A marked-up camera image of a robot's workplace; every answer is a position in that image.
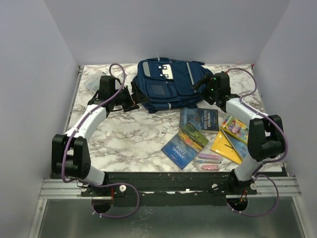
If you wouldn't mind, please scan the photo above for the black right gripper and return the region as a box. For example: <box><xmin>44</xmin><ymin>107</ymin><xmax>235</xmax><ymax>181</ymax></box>
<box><xmin>191</xmin><ymin>73</ymin><xmax>219</xmax><ymax>106</ymax></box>

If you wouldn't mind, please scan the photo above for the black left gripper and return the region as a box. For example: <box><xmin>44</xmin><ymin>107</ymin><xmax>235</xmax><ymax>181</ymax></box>
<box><xmin>111</xmin><ymin>81</ymin><xmax>151</xmax><ymax>112</ymax></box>

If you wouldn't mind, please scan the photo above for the navy blue student backpack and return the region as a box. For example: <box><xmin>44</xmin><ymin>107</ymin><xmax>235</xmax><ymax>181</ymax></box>
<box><xmin>132</xmin><ymin>57</ymin><xmax>213</xmax><ymax>114</ymax></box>

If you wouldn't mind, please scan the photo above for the purple highlighter marker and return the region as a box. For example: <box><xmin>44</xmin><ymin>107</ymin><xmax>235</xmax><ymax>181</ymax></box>
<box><xmin>198</xmin><ymin>153</ymin><xmax>222</xmax><ymax>161</ymax></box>

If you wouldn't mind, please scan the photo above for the blue white pen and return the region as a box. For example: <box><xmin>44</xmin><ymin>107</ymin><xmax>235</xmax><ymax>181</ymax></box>
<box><xmin>194</xmin><ymin>160</ymin><xmax>222</xmax><ymax>164</ymax></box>

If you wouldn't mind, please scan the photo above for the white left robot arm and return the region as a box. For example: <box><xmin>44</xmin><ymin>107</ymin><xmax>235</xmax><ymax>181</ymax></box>
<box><xmin>51</xmin><ymin>75</ymin><xmax>140</xmax><ymax>196</ymax></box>

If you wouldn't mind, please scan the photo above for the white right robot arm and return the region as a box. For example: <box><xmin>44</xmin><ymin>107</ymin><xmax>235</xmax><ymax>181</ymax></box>
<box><xmin>192</xmin><ymin>71</ymin><xmax>288</xmax><ymax>194</ymax></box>

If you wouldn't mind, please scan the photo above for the Nineteen Eighty-Four book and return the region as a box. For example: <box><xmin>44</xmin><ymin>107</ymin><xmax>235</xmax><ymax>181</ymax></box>
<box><xmin>179</xmin><ymin>107</ymin><xmax>219</xmax><ymax>133</ymax></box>

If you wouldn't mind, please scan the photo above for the clear plastic organiser box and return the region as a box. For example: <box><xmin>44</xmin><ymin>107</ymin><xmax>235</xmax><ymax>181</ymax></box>
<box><xmin>83</xmin><ymin>71</ymin><xmax>106</xmax><ymax>93</ymax></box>

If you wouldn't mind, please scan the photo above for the colourful children's book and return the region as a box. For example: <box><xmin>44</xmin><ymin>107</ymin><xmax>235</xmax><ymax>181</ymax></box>
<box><xmin>220</xmin><ymin>116</ymin><xmax>249</xmax><ymax>144</ymax></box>

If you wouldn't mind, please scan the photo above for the Animal Farm book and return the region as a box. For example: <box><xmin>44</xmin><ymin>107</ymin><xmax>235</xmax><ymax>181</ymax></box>
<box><xmin>161</xmin><ymin>123</ymin><xmax>209</xmax><ymax>170</ymax></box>

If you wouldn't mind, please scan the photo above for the yellow notebook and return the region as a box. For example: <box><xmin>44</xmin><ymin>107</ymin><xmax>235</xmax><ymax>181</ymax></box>
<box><xmin>211</xmin><ymin>131</ymin><xmax>242</xmax><ymax>164</ymax></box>

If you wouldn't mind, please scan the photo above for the blue picture book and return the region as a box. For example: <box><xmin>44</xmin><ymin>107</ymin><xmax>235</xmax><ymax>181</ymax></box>
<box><xmin>221</xmin><ymin>130</ymin><xmax>248</xmax><ymax>160</ymax></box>

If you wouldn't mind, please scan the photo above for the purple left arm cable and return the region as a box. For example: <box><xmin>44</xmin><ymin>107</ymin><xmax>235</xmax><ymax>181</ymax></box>
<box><xmin>60</xmin><ymin>63</ymin><xmax>141</xmax><ymax>219</ymax></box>

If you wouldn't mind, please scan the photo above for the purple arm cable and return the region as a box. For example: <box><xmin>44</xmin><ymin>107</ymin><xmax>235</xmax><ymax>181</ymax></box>
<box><xmin>60</xmin><ymin>63</ymin><xmax>141</xmax><ymax>219</ymax></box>
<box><xmin>226</xmin><ymin>68</ymin><xmax>289</xmax><ymax>217</ymax></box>

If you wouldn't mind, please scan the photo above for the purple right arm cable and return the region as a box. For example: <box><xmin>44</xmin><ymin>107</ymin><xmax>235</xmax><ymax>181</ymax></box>
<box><xmin>226</xmin><ymin>68</ymin><xmax>289</xmax><ymax>217</ymax></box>

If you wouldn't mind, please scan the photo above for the black mounting base plate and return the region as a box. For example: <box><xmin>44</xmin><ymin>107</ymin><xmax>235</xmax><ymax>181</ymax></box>
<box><xmin>49</xmin><ymin>171</ymin><xmax>289</xmax><ymax>208</ymax></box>

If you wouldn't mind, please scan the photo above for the aluminium extrusion rail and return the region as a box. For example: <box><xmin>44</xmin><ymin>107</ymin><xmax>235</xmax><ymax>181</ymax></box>
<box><xmin>40</xmin><ymin>177</ymin><xmax>302</xmax><ymax>200</ymax></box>

